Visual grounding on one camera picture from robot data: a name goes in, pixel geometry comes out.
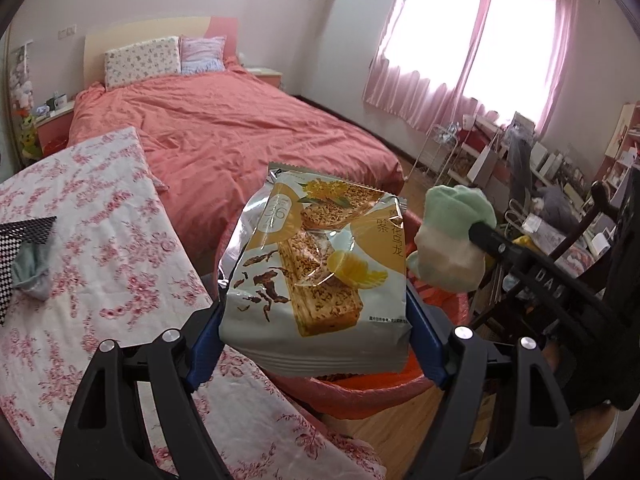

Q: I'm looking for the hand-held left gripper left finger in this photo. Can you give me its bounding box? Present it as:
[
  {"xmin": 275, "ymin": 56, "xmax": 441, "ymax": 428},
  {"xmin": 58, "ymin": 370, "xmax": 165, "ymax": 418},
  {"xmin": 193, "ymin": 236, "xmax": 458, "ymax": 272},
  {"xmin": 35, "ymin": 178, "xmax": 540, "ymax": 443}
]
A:
[{"xmin": 55, "ymin": 305, "xmax": 226, "ymax": 480}]

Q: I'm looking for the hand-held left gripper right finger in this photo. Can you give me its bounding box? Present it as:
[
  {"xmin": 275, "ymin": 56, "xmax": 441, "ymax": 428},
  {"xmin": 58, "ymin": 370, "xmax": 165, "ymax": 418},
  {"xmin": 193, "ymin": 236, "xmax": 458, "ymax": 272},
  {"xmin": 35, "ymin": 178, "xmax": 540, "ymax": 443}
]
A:
[{"xmin": 404, "ymin": 290, "xmax": 586, "ymax": 480}]

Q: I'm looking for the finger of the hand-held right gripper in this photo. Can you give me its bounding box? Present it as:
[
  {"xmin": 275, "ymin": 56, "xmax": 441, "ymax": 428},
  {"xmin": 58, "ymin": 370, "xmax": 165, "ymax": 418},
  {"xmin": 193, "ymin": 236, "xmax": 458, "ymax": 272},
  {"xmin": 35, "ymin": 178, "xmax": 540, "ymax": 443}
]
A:
[{"xmin": 468, "ymin": 220, "xmax": 538, "ymax": 273}]

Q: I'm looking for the green white sock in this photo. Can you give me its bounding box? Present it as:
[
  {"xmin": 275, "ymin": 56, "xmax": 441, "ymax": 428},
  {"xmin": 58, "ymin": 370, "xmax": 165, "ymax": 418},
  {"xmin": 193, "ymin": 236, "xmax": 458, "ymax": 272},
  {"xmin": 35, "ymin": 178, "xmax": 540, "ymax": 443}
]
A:
[{"xmin": 406, "ymin": 185, "xmax": 497, "ymax": 292}]

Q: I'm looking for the orange plastic basket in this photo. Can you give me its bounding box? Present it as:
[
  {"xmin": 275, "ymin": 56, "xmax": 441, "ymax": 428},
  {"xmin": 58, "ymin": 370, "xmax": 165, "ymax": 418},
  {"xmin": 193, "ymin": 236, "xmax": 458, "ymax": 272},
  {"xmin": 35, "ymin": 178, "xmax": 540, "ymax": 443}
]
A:
[{"xmin": 215, "ymin": 207, "xmax": 473, "ymax": 421}]

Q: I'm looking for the yellow silver snack packet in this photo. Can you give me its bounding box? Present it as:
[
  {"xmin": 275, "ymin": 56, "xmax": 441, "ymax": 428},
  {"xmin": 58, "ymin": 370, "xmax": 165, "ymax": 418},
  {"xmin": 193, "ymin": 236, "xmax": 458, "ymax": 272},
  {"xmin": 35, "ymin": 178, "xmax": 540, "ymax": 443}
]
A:
[{"xmin": 217, "ymin": 161, "xmax": 413, "ymax": 377}]

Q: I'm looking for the grey cloth bundle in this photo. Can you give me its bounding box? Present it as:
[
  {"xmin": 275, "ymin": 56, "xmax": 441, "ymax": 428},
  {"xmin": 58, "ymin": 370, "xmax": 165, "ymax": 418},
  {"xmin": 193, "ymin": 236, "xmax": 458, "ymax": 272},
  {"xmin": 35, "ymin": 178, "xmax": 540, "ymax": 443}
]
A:
[{"xmin": 535, "ymin": 185, "xmax": 586, "ymax": 233}]

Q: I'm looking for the cluttered desk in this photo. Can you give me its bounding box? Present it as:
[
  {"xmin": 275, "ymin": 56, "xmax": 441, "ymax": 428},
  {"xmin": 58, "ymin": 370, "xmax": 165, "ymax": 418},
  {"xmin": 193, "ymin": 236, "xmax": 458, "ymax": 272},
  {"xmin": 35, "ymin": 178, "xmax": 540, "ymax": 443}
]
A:
[{"xmin": 450, "ymin": 110, "xmax": 608, "ymax": 261}]

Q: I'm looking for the pink floral tablecloth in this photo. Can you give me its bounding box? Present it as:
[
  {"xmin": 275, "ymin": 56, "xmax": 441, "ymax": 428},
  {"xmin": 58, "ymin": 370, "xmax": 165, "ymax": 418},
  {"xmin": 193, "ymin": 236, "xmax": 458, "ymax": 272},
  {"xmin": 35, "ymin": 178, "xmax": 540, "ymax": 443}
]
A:
[{"xmin": 0, "ymin": 126, "xmax": 388, "ymax": 480}]

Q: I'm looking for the pink window curtain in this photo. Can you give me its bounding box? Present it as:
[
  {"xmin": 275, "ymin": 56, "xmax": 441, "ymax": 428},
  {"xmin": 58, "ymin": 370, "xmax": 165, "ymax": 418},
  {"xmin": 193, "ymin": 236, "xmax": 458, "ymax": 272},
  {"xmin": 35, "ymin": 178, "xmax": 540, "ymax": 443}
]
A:
[
  {"xmin": 460, "ymin": 0, "xmax": 593, "ymax": 138},
  {"xmin": 362, "ymin": 0, "xmax": 496, "ymax": 131}
]

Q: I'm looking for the white bookshelf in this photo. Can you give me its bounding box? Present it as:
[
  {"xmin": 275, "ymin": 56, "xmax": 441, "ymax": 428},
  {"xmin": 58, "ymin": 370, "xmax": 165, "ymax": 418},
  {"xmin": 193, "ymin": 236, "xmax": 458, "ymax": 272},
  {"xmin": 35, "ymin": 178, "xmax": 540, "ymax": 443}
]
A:
[{"xmin": 602, "ymin": 102, "xmax": 640, "ymax": 186}]

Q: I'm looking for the grey blue cloth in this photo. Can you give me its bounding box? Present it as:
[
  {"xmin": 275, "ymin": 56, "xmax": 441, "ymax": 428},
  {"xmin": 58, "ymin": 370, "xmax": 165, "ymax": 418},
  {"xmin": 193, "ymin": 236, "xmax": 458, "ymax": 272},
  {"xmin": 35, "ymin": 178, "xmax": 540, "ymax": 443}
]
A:
[{"xmin": 12, "ymin": 240, "xmax": 51, "ymax": 301}]

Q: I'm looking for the orange pink duvet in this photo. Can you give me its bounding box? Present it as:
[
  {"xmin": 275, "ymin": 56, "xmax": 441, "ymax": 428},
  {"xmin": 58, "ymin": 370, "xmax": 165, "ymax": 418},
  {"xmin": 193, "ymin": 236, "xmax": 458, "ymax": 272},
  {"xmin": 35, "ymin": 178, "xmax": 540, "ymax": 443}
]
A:
[{"xmin": 67, "ymin": 67, "xmax": 406, "ymax": 281}]

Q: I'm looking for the pink nightstand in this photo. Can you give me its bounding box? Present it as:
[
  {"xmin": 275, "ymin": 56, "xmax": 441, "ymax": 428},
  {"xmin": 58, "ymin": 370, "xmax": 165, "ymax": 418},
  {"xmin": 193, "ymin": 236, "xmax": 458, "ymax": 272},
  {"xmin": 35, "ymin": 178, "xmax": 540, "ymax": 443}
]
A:
[
  {"xmin": 34, "ymin": 100, "xmax": 76, "ymax": 158},
  {"xmin": 244, "ymin": 65, "xmax": 283, "ymax": 90}
]

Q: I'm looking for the yellow green plush toy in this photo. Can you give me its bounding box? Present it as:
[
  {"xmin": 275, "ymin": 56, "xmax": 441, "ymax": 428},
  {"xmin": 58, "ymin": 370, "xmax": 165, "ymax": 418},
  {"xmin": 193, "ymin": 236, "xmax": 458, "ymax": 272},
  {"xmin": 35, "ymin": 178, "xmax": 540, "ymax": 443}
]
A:
[{"xmin": 17, "ymin": 115, "xmax": 41, "ymax": 156}]

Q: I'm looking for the floral pillow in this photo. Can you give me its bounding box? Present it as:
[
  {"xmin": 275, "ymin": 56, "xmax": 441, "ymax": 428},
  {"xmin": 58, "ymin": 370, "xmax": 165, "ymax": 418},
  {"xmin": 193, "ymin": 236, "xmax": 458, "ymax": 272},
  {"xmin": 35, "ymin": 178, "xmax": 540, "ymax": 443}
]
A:
[{"xmin": 103, "ymin": 36, "xmax": 182, "ymax": 92}]

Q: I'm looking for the pink striped pillow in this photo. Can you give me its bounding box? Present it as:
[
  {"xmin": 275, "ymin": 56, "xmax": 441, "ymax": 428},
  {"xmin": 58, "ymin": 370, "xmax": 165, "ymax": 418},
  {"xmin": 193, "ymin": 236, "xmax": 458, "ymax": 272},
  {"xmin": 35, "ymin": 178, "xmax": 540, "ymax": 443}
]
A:
[{"xmin": 179, "ymin": 35, "xmax": 227, "ymax": 75}]

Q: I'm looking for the flower print sliding wardrobe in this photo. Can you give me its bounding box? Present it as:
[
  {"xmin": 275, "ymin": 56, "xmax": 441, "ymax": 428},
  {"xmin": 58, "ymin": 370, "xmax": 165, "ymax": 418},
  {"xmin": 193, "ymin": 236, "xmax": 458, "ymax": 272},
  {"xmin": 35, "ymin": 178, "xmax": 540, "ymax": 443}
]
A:
[{"xmin": 0, "ymin": 30, "xmax": 13, "ymax": 176}]

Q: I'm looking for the beige pink headboard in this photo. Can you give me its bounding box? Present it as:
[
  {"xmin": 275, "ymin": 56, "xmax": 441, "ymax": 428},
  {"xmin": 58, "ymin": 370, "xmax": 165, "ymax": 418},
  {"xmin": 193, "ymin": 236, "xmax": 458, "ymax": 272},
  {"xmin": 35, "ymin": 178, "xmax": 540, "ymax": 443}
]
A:
[{"xmin": 82, "ymin": 16, "xmax": 241, "ymax": 91}]

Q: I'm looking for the clear toy display tower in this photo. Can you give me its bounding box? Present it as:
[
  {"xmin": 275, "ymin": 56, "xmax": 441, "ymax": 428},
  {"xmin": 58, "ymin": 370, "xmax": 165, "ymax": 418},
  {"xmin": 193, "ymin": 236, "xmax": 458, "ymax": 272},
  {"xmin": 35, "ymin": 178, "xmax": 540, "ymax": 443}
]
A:
[{"xmin": 7, "ymin": 42, "xmax": 38, "ymax": 161}]

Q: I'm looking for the white wire rack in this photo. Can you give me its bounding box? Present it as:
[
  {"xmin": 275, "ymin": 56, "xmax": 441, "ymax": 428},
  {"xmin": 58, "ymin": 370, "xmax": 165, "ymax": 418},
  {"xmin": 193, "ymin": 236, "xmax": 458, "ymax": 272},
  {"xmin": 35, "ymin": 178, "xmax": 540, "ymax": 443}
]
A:
[{"xmin": 405, "ymin": 122, "xmax": 463, "ymax": 186}]

